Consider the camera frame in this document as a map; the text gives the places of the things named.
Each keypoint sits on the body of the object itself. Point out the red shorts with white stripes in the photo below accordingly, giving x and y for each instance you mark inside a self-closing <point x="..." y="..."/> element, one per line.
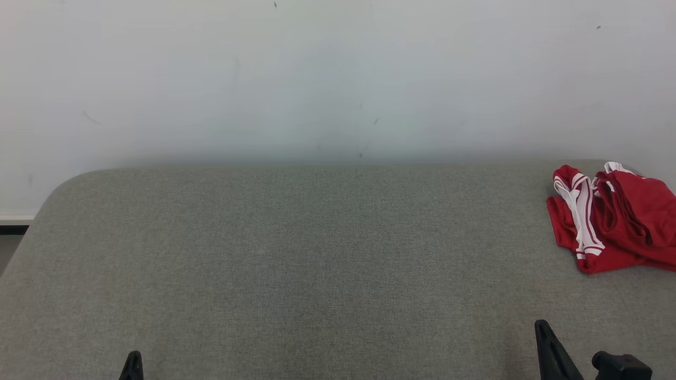
<point x="644" y="211"/>

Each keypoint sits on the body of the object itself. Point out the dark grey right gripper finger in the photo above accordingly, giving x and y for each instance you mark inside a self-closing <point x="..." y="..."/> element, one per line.
<point x="554" y="359"/>

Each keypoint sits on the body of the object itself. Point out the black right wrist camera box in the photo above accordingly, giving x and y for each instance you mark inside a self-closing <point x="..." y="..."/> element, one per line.
<point x="623" y="367"/>

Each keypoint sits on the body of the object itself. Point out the white and black baseboard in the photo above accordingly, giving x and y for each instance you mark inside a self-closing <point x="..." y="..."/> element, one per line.
<point x="16" y="219"/>

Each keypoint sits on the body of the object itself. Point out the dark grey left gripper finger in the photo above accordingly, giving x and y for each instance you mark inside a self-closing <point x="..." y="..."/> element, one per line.
<point x="133" y="369"/>

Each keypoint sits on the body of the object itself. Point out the red jersey with white trim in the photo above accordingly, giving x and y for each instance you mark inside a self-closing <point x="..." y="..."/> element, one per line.
<point x="567" y="221"/>

